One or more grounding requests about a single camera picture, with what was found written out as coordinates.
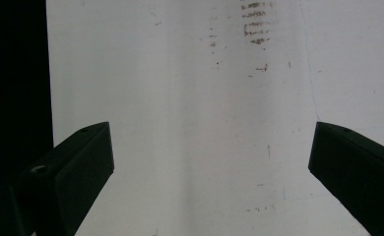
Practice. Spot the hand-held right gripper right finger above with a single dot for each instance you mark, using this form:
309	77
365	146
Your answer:
360	173

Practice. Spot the white paper sheet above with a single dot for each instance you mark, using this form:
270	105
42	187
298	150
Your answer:
196	114

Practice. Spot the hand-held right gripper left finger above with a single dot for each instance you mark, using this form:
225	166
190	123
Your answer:
78	170

